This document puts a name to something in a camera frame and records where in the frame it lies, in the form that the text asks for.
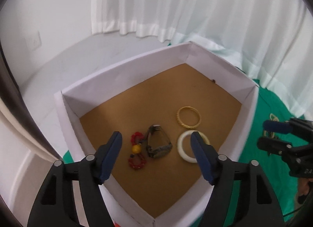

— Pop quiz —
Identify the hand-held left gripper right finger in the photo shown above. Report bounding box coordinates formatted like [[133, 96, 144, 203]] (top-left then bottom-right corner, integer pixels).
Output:
[[190, 131, 285, 227]]

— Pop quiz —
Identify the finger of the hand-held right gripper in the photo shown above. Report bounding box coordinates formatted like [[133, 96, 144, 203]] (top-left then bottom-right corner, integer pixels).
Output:
[[257, 137, 296, 159], [263, 118, 313, 142]]

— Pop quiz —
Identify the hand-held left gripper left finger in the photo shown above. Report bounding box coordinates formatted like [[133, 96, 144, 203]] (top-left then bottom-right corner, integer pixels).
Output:
[[26, 131, 123, 227]]

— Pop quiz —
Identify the gold chain necklace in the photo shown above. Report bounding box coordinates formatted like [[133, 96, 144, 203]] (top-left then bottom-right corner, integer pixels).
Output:
[[264, 113, 281, 137]]

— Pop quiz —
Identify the white cardboard box brown bottom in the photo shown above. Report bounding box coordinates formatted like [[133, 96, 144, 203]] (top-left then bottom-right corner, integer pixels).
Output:
[[54, 41, 260, 227]]

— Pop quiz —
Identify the person's right hand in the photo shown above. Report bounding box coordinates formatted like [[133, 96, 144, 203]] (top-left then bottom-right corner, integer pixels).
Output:
[[296, 177, 313, 204]]

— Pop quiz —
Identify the white bangle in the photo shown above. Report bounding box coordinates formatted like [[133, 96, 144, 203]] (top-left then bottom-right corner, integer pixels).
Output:
[[177, 130, 211, 164]]

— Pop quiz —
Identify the gold bangle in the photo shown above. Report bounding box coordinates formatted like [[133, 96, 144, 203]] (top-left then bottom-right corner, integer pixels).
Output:
[[176, 106, 201, 129]]

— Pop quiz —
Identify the green cloth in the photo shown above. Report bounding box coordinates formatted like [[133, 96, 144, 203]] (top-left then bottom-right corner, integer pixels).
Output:
[[61, 42, 305, 227]]

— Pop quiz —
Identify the dark wrist watch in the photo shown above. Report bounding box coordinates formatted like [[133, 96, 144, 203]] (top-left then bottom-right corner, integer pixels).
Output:
[[146, 124, 173, 159]]

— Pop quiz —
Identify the white curtain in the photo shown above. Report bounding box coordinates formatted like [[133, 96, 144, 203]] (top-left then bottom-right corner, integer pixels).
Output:
[[92, 0, 313, 120]]

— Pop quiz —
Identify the red bead bracelet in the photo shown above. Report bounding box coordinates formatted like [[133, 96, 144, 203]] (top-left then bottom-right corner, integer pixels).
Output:
[[129, 131, 146, 170]]

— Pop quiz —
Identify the white wall socket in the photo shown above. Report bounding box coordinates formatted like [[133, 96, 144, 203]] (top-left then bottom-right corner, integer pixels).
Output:
[[26, 31, 42, 52]]

